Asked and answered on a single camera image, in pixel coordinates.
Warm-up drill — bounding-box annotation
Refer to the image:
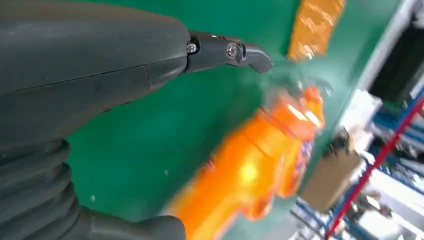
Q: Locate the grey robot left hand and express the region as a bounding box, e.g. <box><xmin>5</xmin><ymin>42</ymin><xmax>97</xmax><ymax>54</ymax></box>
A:
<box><xmin>0</xmin><ymin>0</ymin><xmax>274</xmax><ymax>240</ymax></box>

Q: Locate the orange drink bottle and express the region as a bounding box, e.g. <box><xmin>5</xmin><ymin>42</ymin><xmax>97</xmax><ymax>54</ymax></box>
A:
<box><xmin>162</xmin><ymin>79</ymin><xmax>334</xmax><ymax>240</ymax></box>

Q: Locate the green table mat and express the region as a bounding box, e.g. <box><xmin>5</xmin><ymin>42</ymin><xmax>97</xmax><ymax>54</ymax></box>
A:
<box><xmin>64</xmin><ymin>0</ymin><xmax>403</xmax><ymax>240</ymax></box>

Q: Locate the yellow plastic sheet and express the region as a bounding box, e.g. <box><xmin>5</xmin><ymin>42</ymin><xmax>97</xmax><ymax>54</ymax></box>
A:
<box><xmin>287</xmin><ymin>0</ymin><xmax>347</xmax><ymax>62</ymax></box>

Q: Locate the brown cardboard box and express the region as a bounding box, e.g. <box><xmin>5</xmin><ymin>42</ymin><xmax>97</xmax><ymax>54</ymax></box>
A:
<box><xmin>300</xmin><ymin>147</ymin><xmax>364</xmax><ymax>213</ymax></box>

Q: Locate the red metal bar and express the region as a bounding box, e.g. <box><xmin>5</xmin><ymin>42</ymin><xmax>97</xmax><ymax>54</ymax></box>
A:
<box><xmin>324</xmin><ymin>97</ymin><xmax>424</xmax><ymax>240</ymax></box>

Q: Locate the blue metal shelf rack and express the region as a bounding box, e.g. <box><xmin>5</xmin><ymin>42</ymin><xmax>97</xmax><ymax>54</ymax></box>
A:
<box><xmin>291</xmin><ymin>89</ymin><xmax>424</xmax><ymax>240</ymax></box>

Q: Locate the black carry case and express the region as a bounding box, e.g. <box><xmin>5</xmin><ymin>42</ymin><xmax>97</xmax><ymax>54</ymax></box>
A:
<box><xmin>368</xmin><ymin>24</ymin><xmax>424</xmax><ymax>104</ymax></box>

